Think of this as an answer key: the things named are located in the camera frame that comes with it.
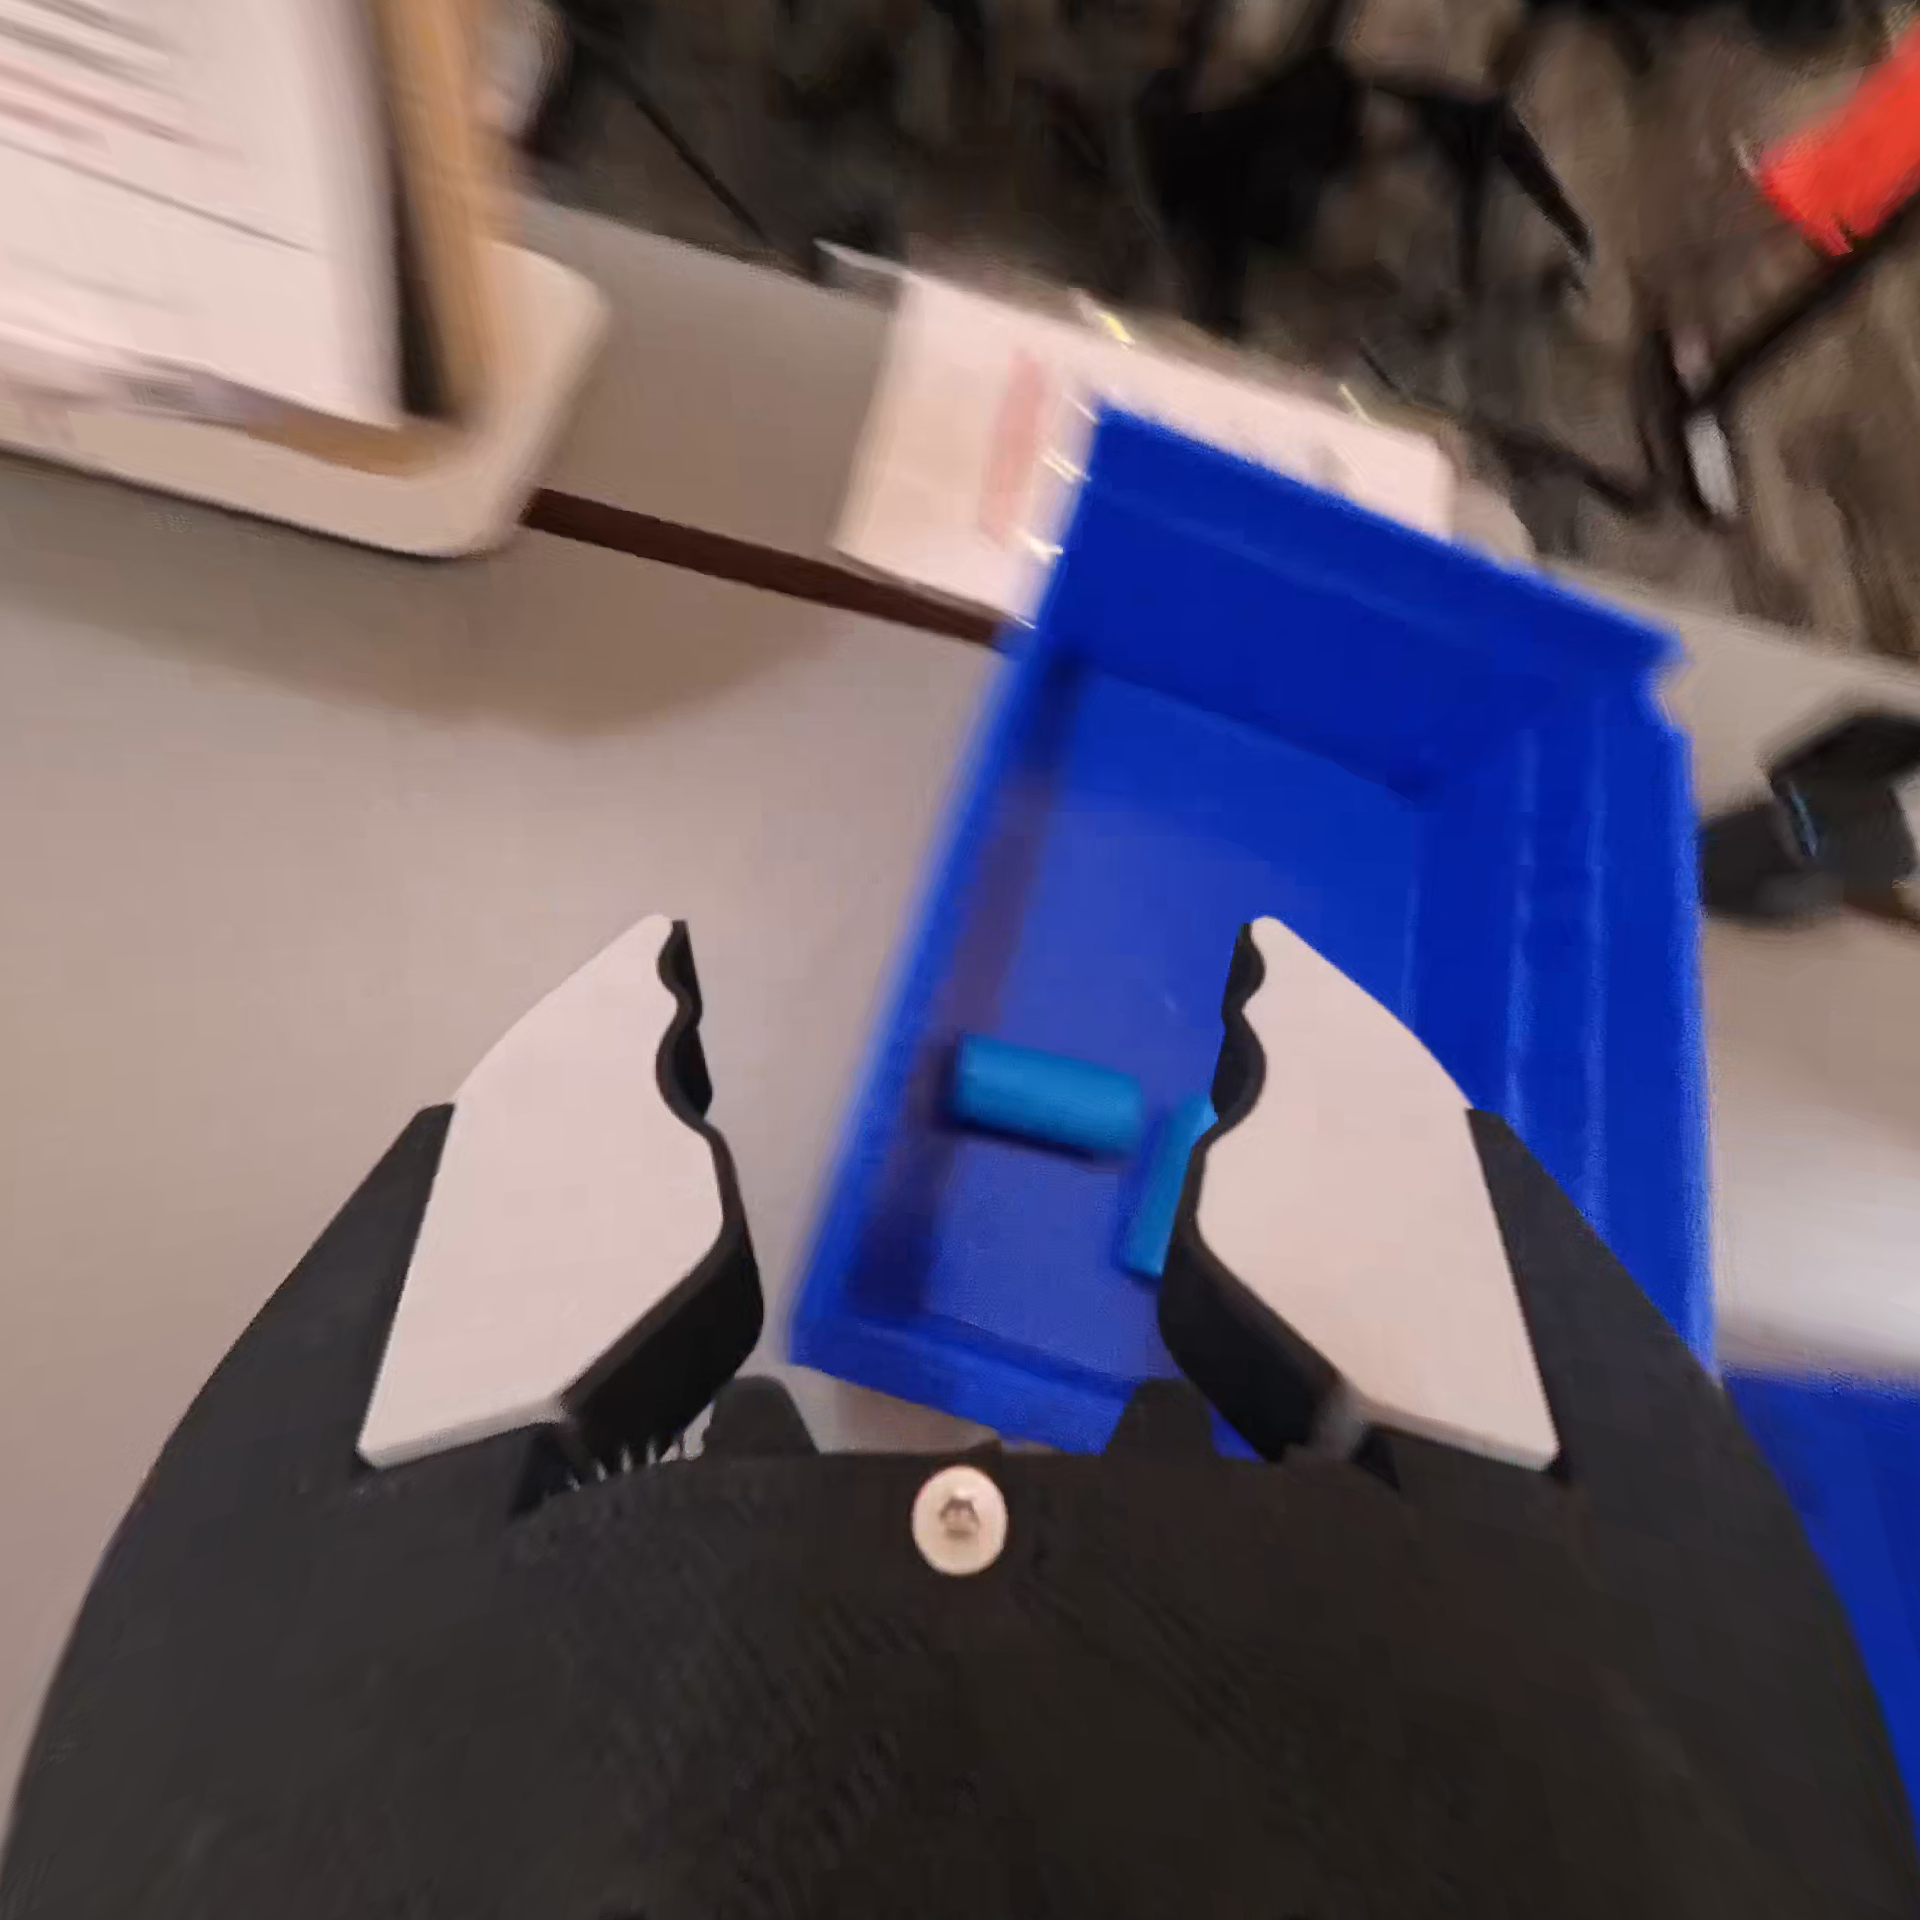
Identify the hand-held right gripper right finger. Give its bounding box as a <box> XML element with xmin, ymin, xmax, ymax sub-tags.
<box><xmin>1160</xmin><ymin>914</ymin><xmax>1562</xmax><ymax>1480</ymax></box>

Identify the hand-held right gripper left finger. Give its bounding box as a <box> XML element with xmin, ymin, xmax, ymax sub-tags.
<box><xmin>354</xmin><ymin>914</ymin><xmax>765</xmax><ymax>1488</ymax></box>

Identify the red plastic object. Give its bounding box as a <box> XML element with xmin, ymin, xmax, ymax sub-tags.
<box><xmin>1755</xmin><ymin>29</ymin><xmax>1920</xmax><ymax>256</ymax></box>

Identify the light blue flat block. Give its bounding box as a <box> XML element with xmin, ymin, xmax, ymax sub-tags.
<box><xmin>1119</xmin><ymin>1095</ymin><xmax>1222</xmax><ymax>1280</ymax></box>

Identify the blue cylinder block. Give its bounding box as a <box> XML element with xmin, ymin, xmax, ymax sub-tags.
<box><xmin>945</xmin><ymin>1035</ymin><xmax>1145</xmax><ymax>1161</ymax></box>

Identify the blue plastic bin with tag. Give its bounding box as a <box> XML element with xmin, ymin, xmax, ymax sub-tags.
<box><xmin>792</xmin><ymin>402</ymin><xmax>1719</xmax><ymax>1461</ymax></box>

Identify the black device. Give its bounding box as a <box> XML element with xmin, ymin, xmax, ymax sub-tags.
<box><xmin>1703</xmin><ymin>720</ymin><xmax>1920</xmax><ymax>923</ymax></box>

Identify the instruction sheet on stand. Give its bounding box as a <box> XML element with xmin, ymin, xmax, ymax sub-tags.
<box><xmin>0</xmin><ymin>0</ymin><xmax>608</xmax><ymax>561</ymax></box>

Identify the paper sheet in plastic sleeve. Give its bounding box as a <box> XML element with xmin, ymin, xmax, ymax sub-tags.
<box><xmin>831</xmin><ymin>269</ymin><xmax>1456</xmax><ymax>633</ymax></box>

